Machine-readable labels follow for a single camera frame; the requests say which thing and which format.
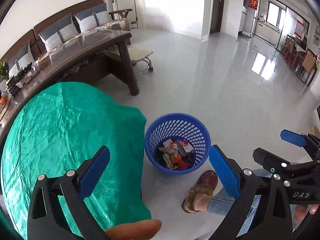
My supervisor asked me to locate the brown wooden sofa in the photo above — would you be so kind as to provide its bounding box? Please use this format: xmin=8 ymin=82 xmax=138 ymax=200
xmin=1 ymin=0 xmax=132 ymax=67

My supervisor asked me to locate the long dark wooden table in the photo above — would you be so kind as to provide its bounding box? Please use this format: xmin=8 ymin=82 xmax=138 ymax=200
xmin=1 ymin=28 xmax=139 ymax=141

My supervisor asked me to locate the white red carton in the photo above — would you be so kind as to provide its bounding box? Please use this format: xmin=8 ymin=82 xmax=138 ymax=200
xmin=163 ymin=139 xmax=195 ymax=157

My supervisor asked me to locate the brown leather shoe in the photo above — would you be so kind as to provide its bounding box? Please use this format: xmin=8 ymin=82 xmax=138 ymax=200
xmin=182 ymin=170 xmax=218 ymax=213

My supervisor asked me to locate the right hand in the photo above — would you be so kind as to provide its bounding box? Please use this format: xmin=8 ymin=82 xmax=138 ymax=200
xmin=293 ymin=204 xmax=319 ymax=223

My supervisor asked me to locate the glass fruit tray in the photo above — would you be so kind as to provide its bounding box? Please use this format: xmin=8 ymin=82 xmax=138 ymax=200
xmin=15 ymin=63 xmax=39 ymax=88

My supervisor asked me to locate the potted green plant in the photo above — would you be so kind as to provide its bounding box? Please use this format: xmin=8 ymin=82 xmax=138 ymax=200
xmin=1 ymin=60 xmax=19 ymax=97

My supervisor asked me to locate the yellow green snack bag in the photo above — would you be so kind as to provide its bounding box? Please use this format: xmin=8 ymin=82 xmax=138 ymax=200
xmin=163 ymin=153 xmax=174 ymax=170

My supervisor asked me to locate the left hand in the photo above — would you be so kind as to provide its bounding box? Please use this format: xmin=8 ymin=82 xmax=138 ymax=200
xmin=104 ymin=219 xmax=162 ymax=240

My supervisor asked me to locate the orange plastic wrapper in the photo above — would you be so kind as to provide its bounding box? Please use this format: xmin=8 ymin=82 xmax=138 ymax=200
xmin=171 ymin=154 xmax=182 ymax=164

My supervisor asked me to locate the grey white cushion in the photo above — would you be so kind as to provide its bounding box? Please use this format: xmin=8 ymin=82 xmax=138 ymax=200
xmin=38 ymin=14 xmax=79 ymax=52
xmin=74 ymin=3 xmax=112 ymax=33

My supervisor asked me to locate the blue plastic waste basket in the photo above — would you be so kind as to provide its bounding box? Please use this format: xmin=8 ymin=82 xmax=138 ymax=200
xmin=144 ymin=113 xmax=211 ymax=176

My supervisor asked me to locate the blue jeans leg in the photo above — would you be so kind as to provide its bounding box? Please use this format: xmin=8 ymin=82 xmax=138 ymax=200
xmin=206 ymin=187 xmax=260 ymax=236

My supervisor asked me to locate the green satin tablecloth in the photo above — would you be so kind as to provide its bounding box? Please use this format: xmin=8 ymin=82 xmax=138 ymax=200
xmin=1 ymin=82 xmax=151 ymax=238

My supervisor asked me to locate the small rolling stool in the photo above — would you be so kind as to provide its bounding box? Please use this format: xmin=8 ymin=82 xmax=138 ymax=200
xmin=128 ymin=47 xmax=153 ymax=75

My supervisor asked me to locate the wooden dining chair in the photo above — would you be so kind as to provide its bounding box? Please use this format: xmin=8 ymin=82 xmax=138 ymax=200
xmin=296 ymin=48 xmax=318 ymax=87

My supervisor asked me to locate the red snack wrapper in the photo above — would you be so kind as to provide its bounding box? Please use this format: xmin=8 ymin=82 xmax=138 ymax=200
xmin=174 ymin=160 xmax=192 ymax=171

